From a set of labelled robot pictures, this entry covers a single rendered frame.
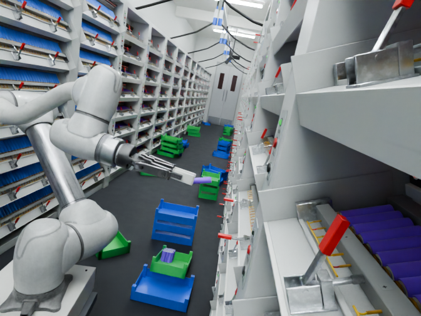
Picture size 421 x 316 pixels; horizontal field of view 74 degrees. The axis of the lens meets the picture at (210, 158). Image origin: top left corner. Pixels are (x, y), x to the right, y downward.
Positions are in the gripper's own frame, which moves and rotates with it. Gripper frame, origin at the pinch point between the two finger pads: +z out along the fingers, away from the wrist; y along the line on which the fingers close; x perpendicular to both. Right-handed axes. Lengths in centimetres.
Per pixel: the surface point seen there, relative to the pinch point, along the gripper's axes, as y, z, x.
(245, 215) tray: 4.9, 23.0, 7.4
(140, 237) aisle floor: 101, -22, 88
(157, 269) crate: 55, -1, 74
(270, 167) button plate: -36.5, 15.6, -18.0
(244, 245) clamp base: -15.9, 21.4, 7.1
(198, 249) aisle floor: 102, 20, 82
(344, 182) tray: -41, 25, -20
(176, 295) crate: 51, 14, 83
